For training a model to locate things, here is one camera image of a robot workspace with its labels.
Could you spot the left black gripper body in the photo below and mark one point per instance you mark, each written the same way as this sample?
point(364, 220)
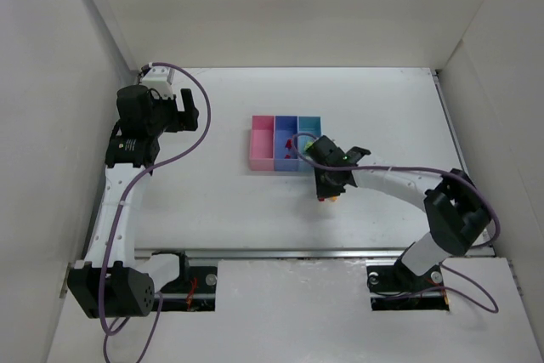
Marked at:
point(179, 114)

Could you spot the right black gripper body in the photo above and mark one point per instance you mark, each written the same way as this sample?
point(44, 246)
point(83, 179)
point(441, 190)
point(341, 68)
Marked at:
point(330, 180)

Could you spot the red yellow orange lego stack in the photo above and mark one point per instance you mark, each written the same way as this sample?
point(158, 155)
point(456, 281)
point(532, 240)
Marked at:
point(329, 199)

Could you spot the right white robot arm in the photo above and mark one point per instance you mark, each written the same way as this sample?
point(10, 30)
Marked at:
point(456, 213)

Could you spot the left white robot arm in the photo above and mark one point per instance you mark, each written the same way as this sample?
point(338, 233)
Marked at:
point(108, 282)

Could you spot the light blue container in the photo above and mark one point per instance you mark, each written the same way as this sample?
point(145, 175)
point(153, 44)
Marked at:
point(308, 124)

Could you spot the dark blue container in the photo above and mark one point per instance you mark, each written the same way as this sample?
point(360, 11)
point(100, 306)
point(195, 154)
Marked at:
point(285, 128)

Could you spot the pink container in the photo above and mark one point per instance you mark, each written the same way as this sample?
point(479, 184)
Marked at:
point(262, 144)

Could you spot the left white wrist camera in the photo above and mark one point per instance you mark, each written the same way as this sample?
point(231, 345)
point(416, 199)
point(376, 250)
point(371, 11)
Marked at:
point(159, 80)

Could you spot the metal front rail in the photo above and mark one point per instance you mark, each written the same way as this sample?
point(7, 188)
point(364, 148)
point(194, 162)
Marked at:
point(276, 253)

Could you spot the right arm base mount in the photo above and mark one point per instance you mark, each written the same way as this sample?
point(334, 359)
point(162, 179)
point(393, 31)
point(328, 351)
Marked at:
point(395, 288)

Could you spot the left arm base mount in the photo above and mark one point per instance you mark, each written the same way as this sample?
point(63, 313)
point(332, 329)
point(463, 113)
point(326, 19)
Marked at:
point(185, 285)

